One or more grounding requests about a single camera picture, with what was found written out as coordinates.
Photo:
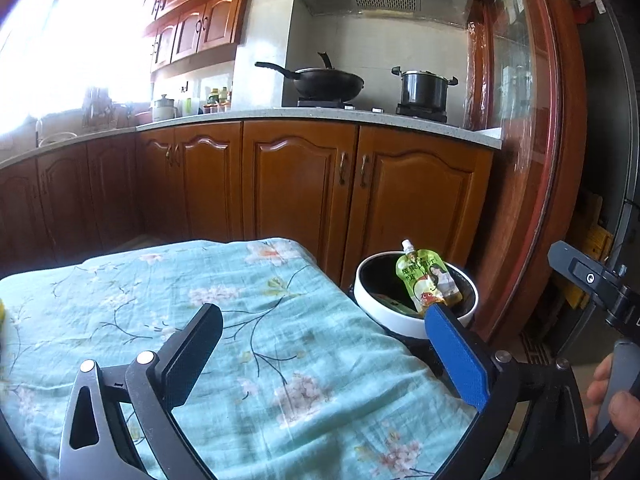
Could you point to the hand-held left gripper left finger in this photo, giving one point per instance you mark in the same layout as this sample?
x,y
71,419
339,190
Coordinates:
x,y
192,350

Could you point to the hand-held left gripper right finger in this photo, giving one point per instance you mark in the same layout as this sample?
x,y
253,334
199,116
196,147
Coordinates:
x,y
457,355

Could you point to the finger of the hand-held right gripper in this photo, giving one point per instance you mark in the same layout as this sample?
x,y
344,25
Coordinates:
x,y
575,270

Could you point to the white round trash bin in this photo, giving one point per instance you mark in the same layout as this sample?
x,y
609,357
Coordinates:
x,y
400,325

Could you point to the green juice pouch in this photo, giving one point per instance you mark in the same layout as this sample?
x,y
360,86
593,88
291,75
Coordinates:
x,y
425,275

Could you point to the person's right hand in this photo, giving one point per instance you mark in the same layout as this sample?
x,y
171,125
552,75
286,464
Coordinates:
x,y
625,420

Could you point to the yellow board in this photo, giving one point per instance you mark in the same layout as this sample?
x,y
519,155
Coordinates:
x,y
592,240

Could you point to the floral turquoise tablecloth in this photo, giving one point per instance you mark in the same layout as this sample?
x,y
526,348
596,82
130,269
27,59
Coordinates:
x,y
250,310

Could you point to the wooden framed glass door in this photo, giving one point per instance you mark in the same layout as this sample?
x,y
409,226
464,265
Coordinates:
x,y
550,160

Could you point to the wooden lower kitchen cabinet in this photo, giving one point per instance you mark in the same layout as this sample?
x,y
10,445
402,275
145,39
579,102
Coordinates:
x,y
295,185

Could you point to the wooden kitchen cabinet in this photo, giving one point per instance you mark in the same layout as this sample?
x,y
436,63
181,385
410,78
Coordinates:
x,y
295,185
210,20

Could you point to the black gas stove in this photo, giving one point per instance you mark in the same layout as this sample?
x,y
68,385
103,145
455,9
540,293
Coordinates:
x,y
420,112

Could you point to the steel cooking pot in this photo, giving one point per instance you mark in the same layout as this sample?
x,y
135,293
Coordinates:
x,y
422,87

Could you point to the white ceramic pot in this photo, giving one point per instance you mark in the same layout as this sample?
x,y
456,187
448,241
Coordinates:
x,y
164,109

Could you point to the row of seasoning bottles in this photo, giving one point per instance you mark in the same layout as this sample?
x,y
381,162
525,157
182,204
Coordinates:
x,y
217,102

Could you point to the white bowl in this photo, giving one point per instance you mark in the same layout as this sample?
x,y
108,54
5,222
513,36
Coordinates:
x,y
57,139

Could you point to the grey stone countertop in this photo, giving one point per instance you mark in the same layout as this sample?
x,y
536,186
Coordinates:
x,y
300,115

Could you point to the black wok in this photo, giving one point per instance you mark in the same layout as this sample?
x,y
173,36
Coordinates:
x,y
325,82

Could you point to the wooden upper kitchen cabinet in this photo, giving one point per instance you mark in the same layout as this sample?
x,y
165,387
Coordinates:
x,y
210,20

